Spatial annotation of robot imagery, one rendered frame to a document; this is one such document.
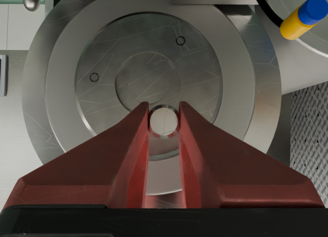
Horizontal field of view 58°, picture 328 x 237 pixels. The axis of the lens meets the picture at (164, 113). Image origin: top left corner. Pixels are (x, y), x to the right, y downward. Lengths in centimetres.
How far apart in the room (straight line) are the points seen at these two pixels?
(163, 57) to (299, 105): 29
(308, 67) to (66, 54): 15
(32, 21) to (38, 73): 311
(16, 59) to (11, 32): 278
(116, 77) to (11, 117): 42
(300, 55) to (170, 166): 10
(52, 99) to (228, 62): 10
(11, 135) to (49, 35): 39
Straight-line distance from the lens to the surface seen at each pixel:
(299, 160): 41
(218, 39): 17
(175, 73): 15
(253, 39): 18
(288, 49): 20
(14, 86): 56
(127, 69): 15
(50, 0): 20
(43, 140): 18
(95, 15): 17
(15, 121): 56
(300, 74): 23
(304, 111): 40
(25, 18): 334
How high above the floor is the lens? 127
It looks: 3 degrees down
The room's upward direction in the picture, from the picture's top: 179 degrees counter-clockwise
